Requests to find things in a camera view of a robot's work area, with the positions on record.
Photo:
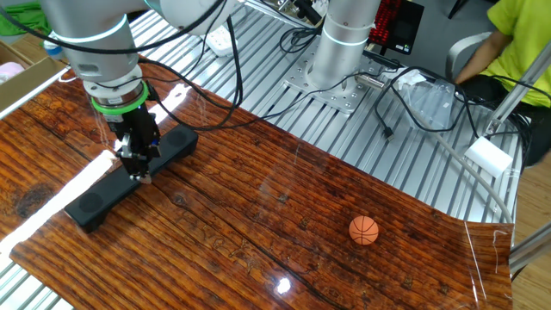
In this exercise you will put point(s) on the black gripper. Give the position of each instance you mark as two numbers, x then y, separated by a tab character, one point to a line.
140	127

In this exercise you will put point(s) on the bare forearm of yellow-shirt person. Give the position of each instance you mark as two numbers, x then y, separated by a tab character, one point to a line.
482	58

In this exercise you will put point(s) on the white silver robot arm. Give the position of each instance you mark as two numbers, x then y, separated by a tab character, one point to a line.
99	47

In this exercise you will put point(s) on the wood grain table mat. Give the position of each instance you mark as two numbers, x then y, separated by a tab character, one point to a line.
258	215

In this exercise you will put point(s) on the brown cardboard box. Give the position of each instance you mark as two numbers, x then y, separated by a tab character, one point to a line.
26	86

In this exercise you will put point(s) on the white spray bottle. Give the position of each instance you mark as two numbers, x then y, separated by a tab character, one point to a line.
53	49

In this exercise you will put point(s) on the white power strip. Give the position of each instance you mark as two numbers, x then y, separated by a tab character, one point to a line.
221	41

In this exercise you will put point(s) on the pink soft item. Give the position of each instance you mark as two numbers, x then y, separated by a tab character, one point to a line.
10	71

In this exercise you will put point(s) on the green cloth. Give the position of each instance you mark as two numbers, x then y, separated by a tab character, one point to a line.
21	19

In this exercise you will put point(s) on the silver robot mounting plate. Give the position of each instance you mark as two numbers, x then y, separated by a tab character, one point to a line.
340	99

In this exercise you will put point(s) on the small orange basketball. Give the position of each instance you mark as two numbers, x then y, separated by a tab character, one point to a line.
363	230

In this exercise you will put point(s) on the silver cylindrical connector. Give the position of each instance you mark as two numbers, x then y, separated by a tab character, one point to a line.
370	82

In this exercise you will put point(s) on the clear plastic bag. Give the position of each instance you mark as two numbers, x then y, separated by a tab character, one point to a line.
430	103

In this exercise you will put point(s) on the white rectangular box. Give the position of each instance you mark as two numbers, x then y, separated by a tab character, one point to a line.
488	157

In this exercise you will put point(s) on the grey chair frame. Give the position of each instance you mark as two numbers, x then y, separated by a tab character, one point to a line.
456	51

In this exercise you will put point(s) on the aluminium frame post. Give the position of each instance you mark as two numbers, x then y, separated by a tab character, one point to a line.
516	95

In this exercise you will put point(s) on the aluminium frame beam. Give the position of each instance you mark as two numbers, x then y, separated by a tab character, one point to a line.
534	249

